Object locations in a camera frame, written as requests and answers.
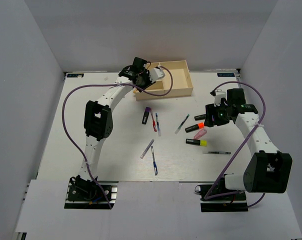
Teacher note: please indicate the purple cap highlighter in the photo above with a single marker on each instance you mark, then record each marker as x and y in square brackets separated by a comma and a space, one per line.
[146, 115]

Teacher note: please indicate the green clear pen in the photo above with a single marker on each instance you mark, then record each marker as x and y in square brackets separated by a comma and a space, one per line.
[181, 124]

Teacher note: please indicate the black clear pen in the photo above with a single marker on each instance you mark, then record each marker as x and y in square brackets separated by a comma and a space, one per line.
[217, 152]

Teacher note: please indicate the pink clear highlighter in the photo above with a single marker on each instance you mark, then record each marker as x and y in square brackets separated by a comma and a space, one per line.
[200, 134]

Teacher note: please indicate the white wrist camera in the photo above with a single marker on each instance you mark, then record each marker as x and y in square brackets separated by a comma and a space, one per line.
[156, 73]
[219, 96]

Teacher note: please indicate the orange cap highlighter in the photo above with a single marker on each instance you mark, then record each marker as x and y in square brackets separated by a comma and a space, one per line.
[194, 127]

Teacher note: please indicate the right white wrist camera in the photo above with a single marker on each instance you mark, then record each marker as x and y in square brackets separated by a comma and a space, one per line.
[219, 96]

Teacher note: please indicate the table logo sticker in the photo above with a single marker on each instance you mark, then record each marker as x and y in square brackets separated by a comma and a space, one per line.
[226, 75]
[75, 75]

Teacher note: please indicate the purple clear pen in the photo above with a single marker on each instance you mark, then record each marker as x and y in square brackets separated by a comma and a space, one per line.
[147, 149]

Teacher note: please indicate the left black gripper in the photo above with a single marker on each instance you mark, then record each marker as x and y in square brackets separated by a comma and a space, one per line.
[149, 83]

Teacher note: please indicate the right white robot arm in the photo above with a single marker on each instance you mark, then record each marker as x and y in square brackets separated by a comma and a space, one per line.
[269, 169]

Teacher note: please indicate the blue clear pen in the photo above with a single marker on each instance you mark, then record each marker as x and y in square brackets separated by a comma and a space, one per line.
[158, 124]

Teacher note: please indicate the yellow cap highlighter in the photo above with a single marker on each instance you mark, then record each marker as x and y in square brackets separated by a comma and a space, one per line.
[196, 142]

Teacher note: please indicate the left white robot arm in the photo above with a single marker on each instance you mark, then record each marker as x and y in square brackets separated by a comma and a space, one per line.
[98, 120]

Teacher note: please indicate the left table logo sticker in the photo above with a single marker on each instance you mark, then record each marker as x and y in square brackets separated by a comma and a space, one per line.
[75, 75]

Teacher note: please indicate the blue grip pen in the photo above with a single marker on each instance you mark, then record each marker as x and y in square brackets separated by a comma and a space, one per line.
[154, 161]

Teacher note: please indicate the blue cap highlighter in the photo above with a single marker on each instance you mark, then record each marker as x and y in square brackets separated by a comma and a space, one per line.
[200, 117]

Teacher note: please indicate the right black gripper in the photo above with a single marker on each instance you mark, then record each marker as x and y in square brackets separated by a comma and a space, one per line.
[209, 122]

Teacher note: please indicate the red pen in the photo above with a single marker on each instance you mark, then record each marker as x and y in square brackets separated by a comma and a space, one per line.
[153, 121]

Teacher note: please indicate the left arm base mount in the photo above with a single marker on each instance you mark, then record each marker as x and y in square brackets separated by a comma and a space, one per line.
[85, 194]

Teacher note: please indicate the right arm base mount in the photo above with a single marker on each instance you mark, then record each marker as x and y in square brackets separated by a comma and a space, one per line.
[223, 204]

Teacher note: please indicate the right table logo sticker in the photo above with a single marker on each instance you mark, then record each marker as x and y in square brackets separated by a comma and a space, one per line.
[226, 75]

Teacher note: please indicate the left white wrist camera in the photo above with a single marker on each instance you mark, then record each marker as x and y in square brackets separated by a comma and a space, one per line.
[156, 73]

